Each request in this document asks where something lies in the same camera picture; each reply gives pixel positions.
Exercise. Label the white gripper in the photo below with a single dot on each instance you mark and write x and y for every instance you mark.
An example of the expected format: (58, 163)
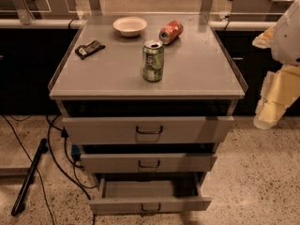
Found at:
(288, 39)

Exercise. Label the grey bottom drawer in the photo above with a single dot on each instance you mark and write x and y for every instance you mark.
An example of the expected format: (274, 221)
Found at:
(149, 193)

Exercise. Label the grey drawer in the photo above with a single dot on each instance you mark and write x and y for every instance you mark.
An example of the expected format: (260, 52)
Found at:
(127, 130)
(148, 163)
(149, 193)

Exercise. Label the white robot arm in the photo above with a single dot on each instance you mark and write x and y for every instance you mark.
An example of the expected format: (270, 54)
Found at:
(283, 38)

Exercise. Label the grey drawer cabinet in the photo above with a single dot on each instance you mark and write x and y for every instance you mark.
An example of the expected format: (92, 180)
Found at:
(198, 80)

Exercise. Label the grey middle drawer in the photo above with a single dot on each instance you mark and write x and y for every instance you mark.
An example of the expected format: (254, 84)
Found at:
(148, 163)

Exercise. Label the grey top drawer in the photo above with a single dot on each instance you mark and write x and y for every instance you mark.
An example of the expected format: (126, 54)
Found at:
(127, 130)

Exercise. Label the orange soda can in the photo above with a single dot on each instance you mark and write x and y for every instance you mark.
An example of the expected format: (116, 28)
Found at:
(170, 32)

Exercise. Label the green soda can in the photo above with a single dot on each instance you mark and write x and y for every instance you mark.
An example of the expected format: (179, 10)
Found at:
(153, 60)

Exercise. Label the white paper bowl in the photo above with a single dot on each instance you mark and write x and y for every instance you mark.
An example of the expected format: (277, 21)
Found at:
(130, 27)

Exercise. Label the dark snack packet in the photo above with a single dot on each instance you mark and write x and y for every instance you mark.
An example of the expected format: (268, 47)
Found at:
(84, 51)

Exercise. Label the blue power plug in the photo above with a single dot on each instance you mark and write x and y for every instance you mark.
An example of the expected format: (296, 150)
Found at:
(75, 152)

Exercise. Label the black floor bar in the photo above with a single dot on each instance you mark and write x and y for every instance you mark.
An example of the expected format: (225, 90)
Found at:
(18, 205)

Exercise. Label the white horizontal rail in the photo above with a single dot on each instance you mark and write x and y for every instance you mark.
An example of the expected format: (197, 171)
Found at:
(76, 24)

